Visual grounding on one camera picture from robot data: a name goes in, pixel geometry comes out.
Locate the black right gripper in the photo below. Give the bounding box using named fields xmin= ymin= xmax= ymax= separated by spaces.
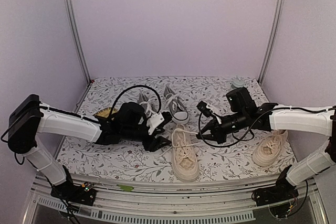
xmin=196 ymin=110 xmax=248 ymax=144

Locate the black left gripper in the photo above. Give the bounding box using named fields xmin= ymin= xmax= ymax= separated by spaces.
xmin=121 ymin=119 xmax=171 ymax=152

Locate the beige sneaker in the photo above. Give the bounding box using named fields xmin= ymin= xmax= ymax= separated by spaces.
xmin=156 ymin=124 xmax=201 ymax=183
xmin=252 ymin=130 xmax=288 ymax=167

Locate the grey sneaker with white laces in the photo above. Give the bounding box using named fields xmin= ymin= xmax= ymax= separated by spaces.
xmin=138 ymin=92 xmax=157 ymax=118

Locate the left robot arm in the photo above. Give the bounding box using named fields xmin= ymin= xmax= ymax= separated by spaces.
xmin=5 ymin=94 xmax=172 ymax=200

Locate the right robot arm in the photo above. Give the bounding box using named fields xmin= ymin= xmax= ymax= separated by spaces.
xmin=197 ymin=88 xmax=335 ymax=201

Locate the floral patterned table mat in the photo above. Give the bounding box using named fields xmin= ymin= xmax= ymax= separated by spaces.
xmin=57 ymin=77 xmax=296 ymax=183

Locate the green tape piece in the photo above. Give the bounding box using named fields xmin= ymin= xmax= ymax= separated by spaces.
xmin=118 ymin=184 xmax=134 ymax=192

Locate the yellow bamboo fan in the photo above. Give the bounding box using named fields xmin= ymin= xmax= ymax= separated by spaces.
xmin=94 ymin=107 xmax=111 ymax=118

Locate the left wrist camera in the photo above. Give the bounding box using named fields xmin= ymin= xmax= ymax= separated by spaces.
xmin=146 ymin=112 xmax=172 ymax=135

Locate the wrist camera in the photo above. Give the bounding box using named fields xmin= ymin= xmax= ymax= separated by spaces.
xmin=196 ymin=101 xmax=222 ymax=124
xmin=146 ymin=112 xmax=172 ymax=135

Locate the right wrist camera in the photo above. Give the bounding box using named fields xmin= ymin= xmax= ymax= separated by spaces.
xmin=196 ymin=101 xmax=222 ymax=124

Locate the black right camera cable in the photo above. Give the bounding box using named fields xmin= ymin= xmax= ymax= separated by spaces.
xmin=196 ymin=111 xmax=263 ymax=148

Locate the black camera cable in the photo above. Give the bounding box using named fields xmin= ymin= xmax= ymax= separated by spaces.
xmin=196 ymin=111 xmax=263 ymax=148
xmin=109 ymin=84 xmax=162 ymax=120

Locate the black left camera cable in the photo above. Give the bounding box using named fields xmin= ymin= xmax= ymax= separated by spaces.
xmin=109 ymin=84 xmax=162 ymax=120

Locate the aluminium front rail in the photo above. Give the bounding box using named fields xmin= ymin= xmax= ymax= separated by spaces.
xmin=22 ymin=174 xmax=329 ymax=224

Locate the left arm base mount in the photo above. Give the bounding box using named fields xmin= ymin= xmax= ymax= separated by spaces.
xmin=50 ymin=166 xmax=97 ymax=206

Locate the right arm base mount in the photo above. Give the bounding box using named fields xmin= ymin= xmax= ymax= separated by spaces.
xmin=251 ymin=165 xmax=299 ymax=206

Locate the right aluminium frame post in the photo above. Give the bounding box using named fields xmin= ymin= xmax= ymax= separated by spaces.
xmin=258 ymin=0 xmax=285 ymax=86

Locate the aluminium frame post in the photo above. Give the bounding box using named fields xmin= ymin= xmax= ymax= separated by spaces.
xmin=258 ymin=0 xmax=285 ymax=86
xmin=64 ymin=0 xmax=91 ymax=83

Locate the left aluminium frame post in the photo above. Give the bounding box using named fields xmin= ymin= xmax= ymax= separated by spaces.
xmin=64 ymin=0 xmax=91 ymax=83

